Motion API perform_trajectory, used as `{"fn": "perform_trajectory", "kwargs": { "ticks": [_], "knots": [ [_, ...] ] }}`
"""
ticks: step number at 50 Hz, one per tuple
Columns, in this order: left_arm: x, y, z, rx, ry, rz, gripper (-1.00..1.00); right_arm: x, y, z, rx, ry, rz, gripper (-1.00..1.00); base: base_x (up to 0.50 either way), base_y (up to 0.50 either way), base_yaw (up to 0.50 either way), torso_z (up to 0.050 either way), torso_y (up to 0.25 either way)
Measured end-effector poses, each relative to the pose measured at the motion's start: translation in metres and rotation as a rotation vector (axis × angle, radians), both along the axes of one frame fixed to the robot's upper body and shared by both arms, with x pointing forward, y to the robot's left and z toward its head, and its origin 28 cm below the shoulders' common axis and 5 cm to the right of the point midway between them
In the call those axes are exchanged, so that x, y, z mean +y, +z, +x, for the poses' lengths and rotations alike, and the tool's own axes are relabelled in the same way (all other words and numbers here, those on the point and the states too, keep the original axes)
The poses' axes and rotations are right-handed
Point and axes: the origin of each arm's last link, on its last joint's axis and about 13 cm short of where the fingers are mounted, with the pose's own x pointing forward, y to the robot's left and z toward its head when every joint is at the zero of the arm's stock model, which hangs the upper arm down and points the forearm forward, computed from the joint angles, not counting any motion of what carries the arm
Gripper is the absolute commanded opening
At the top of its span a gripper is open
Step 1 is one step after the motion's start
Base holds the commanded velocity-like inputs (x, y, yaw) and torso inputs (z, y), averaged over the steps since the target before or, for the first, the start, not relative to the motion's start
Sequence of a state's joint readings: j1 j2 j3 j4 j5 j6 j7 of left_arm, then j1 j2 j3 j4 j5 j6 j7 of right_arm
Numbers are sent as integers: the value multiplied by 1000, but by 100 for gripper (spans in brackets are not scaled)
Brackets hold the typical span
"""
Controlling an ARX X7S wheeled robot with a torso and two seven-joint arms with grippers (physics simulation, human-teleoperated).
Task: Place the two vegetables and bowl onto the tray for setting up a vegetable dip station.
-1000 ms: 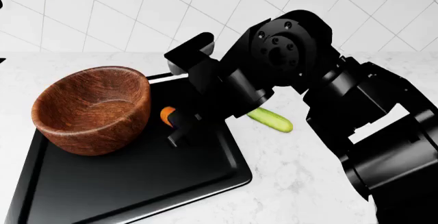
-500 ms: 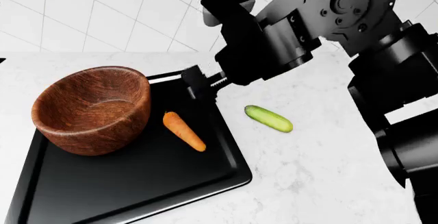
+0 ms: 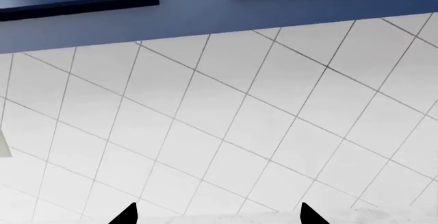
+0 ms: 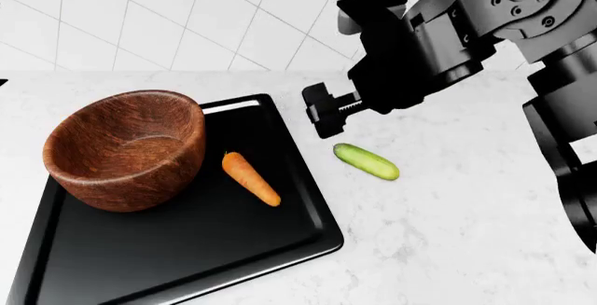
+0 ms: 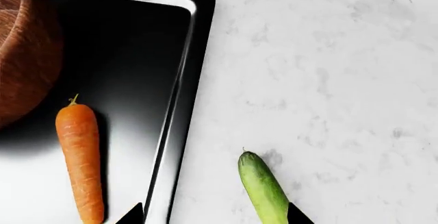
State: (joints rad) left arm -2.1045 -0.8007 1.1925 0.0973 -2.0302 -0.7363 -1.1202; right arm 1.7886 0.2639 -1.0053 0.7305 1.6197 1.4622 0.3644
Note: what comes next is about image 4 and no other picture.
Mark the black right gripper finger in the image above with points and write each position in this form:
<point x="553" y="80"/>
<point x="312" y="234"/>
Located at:
<point x="318" y="93"/>
<point x="327" y="123"/>

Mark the black rectangular tray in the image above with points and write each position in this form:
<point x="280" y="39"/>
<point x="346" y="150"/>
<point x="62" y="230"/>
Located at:
<point x="196" y="242"/>

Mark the brown wooden bowl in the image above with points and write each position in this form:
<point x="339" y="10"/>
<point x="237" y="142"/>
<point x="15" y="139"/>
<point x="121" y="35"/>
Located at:
<point x="126" y="175"/>

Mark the green cucumber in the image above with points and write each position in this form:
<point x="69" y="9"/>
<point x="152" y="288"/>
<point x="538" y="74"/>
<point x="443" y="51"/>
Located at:
<point x="366" y="161"/>

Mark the orange carrot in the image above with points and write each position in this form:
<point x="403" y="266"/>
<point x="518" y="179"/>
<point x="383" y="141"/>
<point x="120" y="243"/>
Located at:
<point x="247" y="179"/>

